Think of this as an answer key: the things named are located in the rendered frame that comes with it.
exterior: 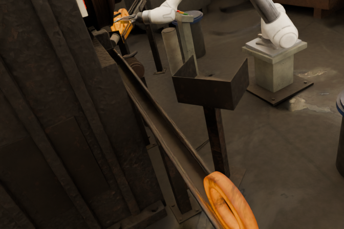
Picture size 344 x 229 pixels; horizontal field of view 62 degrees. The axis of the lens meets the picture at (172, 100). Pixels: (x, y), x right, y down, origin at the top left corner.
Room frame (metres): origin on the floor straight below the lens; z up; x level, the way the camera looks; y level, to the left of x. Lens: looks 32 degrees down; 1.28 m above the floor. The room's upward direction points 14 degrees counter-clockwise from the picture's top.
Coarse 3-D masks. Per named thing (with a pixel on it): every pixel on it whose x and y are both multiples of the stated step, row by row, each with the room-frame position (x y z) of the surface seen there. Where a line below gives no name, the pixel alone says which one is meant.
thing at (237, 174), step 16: (192, 64) 1.21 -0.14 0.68; (176, 80) 1.06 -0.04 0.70; (192, 80) 1.01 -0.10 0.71; (208, 80) 0.97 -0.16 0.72; (224, 80) 1.13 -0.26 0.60; (240, 80) 0.99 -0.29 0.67; (192, 96) 1.02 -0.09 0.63; (208, 96) 0.97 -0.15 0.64; (224, 96) 0.93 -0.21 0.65; (240, 96) 0.98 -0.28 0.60; (208, 112) 1.07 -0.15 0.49; (208, 128) 1.08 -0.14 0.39; (224, 144) 1.08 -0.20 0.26; (224, 160) 1.06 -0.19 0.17; (240, 176) 1.06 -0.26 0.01
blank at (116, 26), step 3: (114, 12) 1.99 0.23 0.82; (117, 12) 2.02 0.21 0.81; (120, 15) 2.06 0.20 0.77; (114, 18) 1.95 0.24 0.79; (114, 24) 1.93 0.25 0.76; (117, 24) 2.03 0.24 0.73; (120, 24) 2.02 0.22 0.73; (111, 27) 1.93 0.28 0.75; (114, 27) 1.93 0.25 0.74; (117, 27) 1.96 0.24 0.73; (120, 27) 2.01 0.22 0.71; (114, 30) 1.93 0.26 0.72; (120, 30) 1.99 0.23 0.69; (120, 33) 1.98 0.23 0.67
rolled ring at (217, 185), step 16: (208, 176) 0.49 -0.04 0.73; (224, 176) 0.46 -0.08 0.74; (208, 192) 0.50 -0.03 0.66; (224, 192) 0.42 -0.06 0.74; (240, 192) 0.41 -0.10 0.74; (224, 208) 0.47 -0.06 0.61; (240, 208) 0.38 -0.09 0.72; (224, 224) 0.44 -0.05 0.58; (240, 224) 0.37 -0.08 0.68; (256, 224) 0.36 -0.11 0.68
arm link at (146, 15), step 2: (148, 10) 1.93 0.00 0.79; (144, 12) 1.92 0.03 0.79; (146, 12) 1.91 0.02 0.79; (148, 12) 1.90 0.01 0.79; (142, 14) 1.91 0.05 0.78; (144, 14) 1.90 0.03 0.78; (146, 14) 1.90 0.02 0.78; (148, 14) 1.89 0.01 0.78; (142, 16) 1.90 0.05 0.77; (144, 16) 1.90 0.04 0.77; (146, 16) 1.89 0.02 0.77; (148, 16) 1.89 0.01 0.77; (142, 18) 1.91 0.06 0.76; (144, 18) 1.89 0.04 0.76; (146, 18) 1.89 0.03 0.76; (148, 18) 1.88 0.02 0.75; (144, 20) 1.89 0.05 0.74; (146, 20) 1.89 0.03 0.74; (148, 20) 1.89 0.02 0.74; (150, 20) 1.88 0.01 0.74; (144, 22) 1.90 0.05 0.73; (146, 22) 1.90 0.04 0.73; (148, 22) 1.90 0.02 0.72; (150, 22) 1.89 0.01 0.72; (146, 24) 1.92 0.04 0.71
